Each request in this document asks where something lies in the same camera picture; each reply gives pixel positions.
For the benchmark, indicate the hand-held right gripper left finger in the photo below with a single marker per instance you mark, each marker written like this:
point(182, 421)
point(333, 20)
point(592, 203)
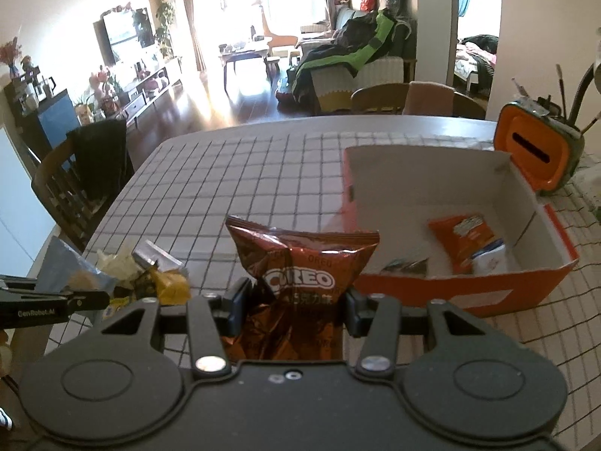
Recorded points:
point(242, 305)

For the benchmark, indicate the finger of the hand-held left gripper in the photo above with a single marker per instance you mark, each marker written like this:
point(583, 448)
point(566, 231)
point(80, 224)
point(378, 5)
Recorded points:
point(89, 300)

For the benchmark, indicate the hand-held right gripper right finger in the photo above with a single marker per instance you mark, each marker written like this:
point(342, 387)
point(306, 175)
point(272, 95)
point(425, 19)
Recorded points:
point(359, 312)

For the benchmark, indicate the blue yellow snack packet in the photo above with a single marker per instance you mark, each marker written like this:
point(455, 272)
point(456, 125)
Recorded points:
point(61, 263)

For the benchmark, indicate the pale clear snack packet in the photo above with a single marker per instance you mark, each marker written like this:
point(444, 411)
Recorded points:
point(117, 263)

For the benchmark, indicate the orange cardboard box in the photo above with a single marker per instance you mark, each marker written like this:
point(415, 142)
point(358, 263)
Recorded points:
point(422, 291)

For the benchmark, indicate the brown cookie packet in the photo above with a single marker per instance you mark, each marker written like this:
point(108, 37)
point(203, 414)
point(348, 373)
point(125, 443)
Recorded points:
point(300, 253)

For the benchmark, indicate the silver snack packet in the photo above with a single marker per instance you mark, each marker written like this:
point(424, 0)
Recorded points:
point(157, 256)

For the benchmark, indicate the orange-red chip packet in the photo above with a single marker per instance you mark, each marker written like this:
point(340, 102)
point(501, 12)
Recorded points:
point(450, 239)

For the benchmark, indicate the dark wooden chair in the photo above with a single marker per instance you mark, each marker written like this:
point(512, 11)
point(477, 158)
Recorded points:
point(61, 188)

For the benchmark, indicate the white checked tablecloth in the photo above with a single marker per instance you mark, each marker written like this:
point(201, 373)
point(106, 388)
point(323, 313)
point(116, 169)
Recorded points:
point(211, 183)

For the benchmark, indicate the dark cabinet blue door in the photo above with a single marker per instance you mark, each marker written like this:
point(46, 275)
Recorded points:
point(58, 120)

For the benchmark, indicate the group of toy figurines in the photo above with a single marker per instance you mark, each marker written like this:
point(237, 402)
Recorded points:
point(101, 94)

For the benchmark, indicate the low television cabinet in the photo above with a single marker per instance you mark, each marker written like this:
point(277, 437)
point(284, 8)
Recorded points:
point(145, 94)

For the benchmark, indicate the light wooden chair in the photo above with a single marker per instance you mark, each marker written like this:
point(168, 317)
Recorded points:
point(375, 98)

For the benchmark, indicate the red floor cushion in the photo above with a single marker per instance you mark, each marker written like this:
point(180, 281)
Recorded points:
point(286, 94)

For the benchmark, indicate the pink cloth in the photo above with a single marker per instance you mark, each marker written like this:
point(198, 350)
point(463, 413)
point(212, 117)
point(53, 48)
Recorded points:
point(429, 98)

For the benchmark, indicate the orange green pen holder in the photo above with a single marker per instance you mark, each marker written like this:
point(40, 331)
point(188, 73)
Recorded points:
point(526, 145)

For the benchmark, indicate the grey sofa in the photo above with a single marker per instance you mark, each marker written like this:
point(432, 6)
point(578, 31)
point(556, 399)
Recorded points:
point(375, 75)

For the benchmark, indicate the small wooden stool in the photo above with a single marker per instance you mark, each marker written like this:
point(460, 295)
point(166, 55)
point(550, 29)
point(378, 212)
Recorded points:
point(273, 63)

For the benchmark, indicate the wooden coffee table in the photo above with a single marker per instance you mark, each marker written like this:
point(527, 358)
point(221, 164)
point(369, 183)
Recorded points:
point(244, 54)

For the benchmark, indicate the green black jacket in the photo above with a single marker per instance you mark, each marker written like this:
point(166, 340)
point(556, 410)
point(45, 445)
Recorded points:
point(357, 51)

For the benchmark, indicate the wooden giraffe chair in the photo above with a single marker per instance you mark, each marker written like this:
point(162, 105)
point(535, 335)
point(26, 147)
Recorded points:
point(277, 37)

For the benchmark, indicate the flat television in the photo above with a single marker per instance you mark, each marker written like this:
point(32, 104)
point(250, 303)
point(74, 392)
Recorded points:
point(124, 33)

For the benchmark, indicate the white pen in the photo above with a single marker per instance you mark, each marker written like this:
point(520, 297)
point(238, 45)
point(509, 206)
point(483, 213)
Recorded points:
point(521, 89)

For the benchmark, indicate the bed with clothes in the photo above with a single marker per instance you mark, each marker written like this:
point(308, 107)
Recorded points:
point(476, 61)

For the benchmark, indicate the tall potted plant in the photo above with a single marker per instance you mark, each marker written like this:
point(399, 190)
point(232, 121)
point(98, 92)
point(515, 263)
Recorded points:
point(164, 28)

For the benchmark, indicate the white standing air conditioner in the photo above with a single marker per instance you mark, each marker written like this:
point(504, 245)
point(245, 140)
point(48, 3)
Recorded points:
point(173, 19)

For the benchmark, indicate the brown window curtain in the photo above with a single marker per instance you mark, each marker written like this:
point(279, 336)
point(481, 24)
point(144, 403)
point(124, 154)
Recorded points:
point(192, 14)

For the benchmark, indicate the beige desk lamp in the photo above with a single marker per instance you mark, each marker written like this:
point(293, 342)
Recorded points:
point(580, 90)

